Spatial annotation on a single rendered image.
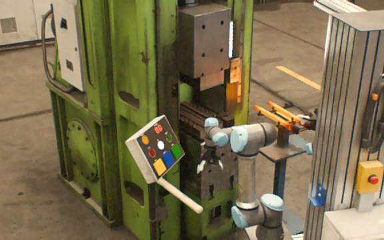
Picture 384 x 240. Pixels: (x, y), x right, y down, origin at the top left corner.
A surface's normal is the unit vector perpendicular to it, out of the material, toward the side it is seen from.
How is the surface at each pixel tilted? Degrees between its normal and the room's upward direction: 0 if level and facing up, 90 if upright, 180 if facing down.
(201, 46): 90
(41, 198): 0
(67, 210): 0
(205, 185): 90
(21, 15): 90
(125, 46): 89
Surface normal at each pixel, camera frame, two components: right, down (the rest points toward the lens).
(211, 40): 0.62, 0.35
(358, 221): 0.00, -0.89
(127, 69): -0.78, 0.26
